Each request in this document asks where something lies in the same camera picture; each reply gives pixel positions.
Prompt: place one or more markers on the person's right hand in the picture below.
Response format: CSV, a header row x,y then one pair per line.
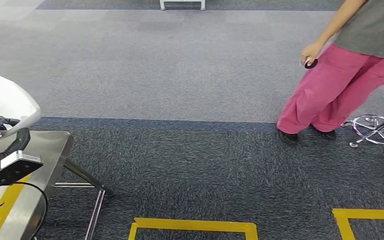
x,y
311,51

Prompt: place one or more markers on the black round object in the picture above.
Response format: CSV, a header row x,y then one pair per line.
x,y
312,64

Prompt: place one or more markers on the white curved plastic part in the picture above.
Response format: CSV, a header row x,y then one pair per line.
x,y
3,99

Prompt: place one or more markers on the person's right forearm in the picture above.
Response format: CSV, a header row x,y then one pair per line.
x,y
341,21

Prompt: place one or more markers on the steel workbench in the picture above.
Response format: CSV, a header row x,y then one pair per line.
x,y
53,145

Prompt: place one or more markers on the person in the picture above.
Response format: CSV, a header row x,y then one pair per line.
x,y
328,92

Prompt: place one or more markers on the yellow floor tape rectangle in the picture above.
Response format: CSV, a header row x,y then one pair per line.
x,y
371,214
192,226

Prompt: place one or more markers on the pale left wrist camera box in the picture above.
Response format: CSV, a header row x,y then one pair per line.
x,y
16,157

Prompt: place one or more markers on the white table frame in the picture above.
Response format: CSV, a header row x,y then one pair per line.
x,y
162,5

